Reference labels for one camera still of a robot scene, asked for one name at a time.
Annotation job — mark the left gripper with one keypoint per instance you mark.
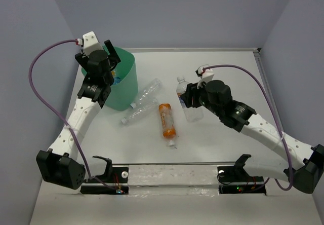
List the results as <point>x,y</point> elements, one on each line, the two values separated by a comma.
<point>114,59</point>

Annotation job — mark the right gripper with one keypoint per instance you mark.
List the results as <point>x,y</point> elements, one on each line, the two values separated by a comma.
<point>192,89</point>

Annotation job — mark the white blue label bottle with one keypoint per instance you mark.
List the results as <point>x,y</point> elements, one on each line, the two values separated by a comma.
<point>192,114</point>

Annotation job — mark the blue label water bottle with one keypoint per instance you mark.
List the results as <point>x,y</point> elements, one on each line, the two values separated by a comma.
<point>117,80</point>

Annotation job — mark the orange label bottle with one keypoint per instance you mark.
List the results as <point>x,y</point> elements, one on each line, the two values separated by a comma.
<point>167,122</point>

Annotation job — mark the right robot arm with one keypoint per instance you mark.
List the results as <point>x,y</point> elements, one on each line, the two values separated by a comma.
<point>301,164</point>

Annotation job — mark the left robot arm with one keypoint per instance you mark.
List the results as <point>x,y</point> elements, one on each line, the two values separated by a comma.
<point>64,162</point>

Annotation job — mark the green plastic bin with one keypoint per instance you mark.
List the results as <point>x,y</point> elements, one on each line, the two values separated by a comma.
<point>126,83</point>

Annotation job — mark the clear ribbed bottle upper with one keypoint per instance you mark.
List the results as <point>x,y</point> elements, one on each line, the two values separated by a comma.
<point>147,93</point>

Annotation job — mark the clear ribbed bottle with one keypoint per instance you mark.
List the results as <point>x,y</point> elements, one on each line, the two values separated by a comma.
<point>147,93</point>
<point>143,110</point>

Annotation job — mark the clear ribbed bottle lower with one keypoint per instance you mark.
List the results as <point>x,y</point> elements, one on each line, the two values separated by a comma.
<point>143,110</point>

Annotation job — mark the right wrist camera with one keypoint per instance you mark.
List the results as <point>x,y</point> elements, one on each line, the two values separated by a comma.
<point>205,74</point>

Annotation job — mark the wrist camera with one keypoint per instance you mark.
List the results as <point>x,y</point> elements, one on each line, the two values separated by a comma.
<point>205,74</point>
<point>89,42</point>

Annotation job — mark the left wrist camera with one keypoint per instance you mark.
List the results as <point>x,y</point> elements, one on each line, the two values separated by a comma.
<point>89,42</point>

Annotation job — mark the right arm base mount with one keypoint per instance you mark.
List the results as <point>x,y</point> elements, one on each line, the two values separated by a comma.
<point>235,180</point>

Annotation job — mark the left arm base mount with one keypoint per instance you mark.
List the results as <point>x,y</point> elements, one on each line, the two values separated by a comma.
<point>114,176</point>

